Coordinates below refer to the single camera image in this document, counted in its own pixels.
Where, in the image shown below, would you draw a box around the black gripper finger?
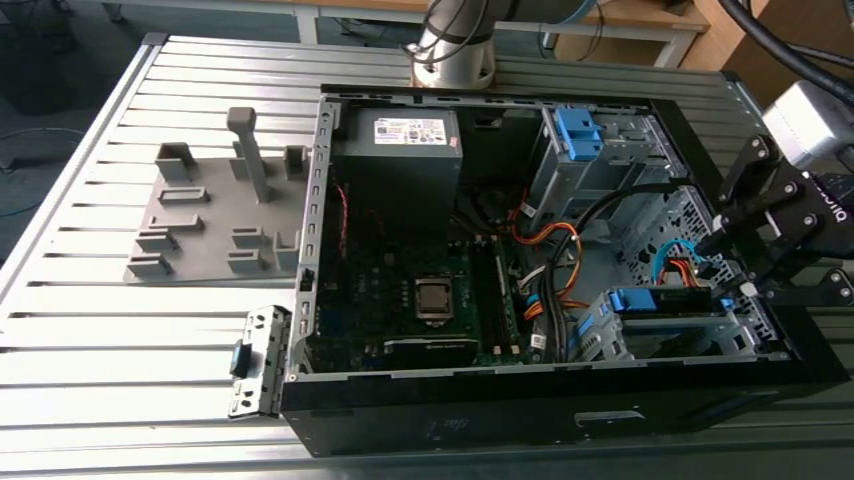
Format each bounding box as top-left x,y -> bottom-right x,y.
696,133 -> 802,256
737,212 -> 854,306

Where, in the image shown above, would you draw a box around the orange power wire black connector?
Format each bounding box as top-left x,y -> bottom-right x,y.
669,255 -> 714,290

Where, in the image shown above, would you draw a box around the blue data wire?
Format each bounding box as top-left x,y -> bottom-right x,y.
651,238 -> 706,287

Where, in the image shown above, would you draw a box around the hard disk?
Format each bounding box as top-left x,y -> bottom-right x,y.
577,285 -> 736,360

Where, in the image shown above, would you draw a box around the grey metal disk bay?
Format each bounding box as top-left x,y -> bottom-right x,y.
574,282 -> 762,362

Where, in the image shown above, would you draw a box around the grey metal drive cage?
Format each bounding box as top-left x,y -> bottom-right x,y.
530,104 -> 689,224

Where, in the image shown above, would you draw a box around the blue drive cage latch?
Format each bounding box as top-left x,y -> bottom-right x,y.
551,107 -> 603,162

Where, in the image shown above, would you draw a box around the wooden desk white legs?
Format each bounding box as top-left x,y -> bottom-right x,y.
293,0 -> 710,69

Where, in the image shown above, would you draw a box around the green RAM stick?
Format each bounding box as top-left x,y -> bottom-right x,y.
490,233 -> 523,357

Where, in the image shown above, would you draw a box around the grey power supply unit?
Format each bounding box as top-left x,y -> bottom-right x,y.
330,107 -> 467,231

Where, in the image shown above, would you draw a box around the CPU socket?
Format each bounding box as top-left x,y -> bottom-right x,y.
410,279 -> 459,326

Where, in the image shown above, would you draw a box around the black graphics card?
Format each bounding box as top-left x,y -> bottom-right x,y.
381,337 -> 482,369

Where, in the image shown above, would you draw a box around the black PC case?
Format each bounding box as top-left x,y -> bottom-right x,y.
278,82 -> 853,459

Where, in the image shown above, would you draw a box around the dark green motherboard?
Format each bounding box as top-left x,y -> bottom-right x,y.
313,234 -> 555,371

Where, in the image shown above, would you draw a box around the grey parts rack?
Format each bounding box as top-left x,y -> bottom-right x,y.
122,106 -> 315,286

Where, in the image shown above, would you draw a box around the black waste bin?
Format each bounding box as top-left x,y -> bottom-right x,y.
0,29 -> 76,116

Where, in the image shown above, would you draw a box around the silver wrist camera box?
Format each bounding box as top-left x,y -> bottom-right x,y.
762,81 -> 854,166

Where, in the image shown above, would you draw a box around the thick black cable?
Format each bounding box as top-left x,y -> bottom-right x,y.
571,182 -> 677,241

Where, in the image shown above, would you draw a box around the black camera cable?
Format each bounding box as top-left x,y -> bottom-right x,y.
717,0 -> 854,104

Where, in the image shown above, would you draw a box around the orange power wire bundle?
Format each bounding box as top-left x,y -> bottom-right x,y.
513,222 -> 593,321

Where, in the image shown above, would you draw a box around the black cable bundle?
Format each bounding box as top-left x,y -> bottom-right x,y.
539,259 -> 573,362
453,187 -> 519,236

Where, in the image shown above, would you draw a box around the thin red wire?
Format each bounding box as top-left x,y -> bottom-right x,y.
333,182 -> 353,256

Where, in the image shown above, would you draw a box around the grey expansion slot bracket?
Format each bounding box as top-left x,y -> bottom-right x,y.
226,303 -> 294,420

